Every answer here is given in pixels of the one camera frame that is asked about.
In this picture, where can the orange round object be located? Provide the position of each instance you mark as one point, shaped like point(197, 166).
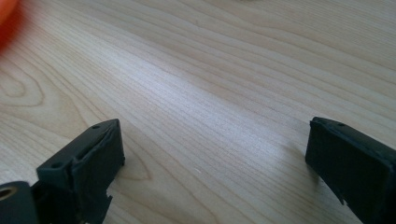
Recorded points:
point(7, 21)

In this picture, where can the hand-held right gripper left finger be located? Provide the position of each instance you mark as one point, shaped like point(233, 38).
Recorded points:
point(84, 168)

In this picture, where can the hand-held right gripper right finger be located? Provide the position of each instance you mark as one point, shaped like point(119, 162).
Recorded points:
point(358, 165)

